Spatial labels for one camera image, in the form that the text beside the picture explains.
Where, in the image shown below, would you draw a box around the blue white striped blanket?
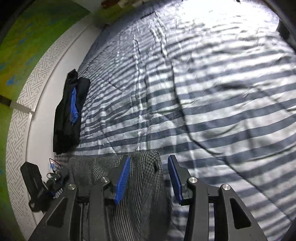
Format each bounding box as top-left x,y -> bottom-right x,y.
57,0 -> 296,241

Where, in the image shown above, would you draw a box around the white patterned trim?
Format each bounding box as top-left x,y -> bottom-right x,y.
5,23 -> 104,234

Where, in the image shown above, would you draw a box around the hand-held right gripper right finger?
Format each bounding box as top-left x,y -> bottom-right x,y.
167,154 -> 268,241

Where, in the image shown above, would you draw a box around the grey houndstooth pants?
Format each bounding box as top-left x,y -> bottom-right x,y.
57,150 -> 173,241

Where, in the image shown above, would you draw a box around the blue folded cloth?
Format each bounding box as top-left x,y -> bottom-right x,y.
69,87 -> 78,126

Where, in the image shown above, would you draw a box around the green floral pillow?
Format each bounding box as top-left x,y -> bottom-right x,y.
101,0 -> 130,8

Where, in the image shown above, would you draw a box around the black folded clothes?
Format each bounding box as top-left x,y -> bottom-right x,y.
53,69 -> 91,155

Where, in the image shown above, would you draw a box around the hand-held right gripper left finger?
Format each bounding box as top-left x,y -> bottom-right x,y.
29,155 -> 131,241

